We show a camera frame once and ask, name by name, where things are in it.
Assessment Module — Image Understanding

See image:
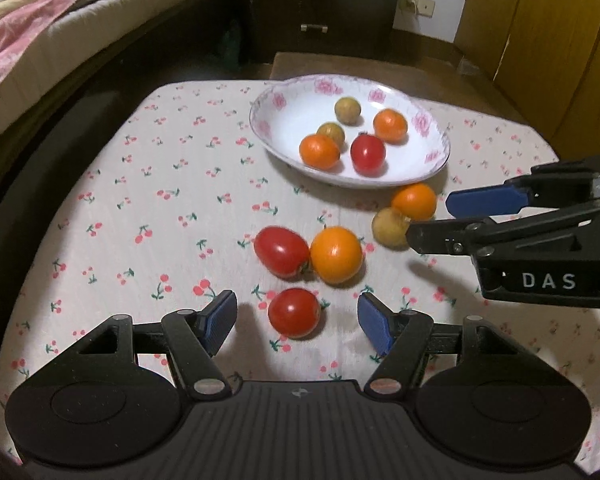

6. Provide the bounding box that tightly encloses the pink floral blanket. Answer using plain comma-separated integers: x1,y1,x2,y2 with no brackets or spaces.
0,0,131,108

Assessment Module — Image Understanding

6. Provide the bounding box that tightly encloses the white floral bowl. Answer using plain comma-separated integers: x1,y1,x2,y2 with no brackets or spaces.
249,74,452,190

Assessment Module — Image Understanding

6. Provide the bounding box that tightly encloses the tan round fruit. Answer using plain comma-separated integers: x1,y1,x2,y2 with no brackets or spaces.
371,207,412,249
316,122,346,148
334,97,362,125

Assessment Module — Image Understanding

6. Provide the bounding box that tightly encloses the dark wooden nightstand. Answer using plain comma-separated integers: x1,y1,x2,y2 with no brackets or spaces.
230,0,406,66

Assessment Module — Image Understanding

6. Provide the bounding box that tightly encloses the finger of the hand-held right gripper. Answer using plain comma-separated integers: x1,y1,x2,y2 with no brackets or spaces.
446,154,600,217
406,198,600,259

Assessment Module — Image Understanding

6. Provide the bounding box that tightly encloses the small orange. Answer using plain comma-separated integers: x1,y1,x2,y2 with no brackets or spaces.
310,226,365,286
299,133,342,171
391,183,438,221
373,109,409,144

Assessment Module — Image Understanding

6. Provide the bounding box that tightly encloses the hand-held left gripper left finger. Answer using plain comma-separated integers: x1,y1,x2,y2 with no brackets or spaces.
22,290,238,402

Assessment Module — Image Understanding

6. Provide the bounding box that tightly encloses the cherry print tablecloth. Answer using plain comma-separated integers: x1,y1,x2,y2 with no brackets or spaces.
0,80,600,476

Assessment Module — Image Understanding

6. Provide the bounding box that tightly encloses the wooden wardrobe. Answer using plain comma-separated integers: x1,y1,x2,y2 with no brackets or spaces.
452,0,600,171

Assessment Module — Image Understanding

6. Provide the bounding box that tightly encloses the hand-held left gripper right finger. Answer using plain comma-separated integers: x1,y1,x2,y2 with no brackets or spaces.
357,292,568,403

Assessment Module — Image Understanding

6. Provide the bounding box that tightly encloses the red tomato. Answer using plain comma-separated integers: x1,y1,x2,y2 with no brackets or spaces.
253,226,312,280
350,133,387,177
267,287,323,339

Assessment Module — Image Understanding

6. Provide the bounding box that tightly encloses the bed with pink blanket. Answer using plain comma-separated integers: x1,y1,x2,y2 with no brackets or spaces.
0,0,231,156

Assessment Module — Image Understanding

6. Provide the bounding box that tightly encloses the white wall socket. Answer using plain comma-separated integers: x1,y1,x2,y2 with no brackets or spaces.
399,0,435,17

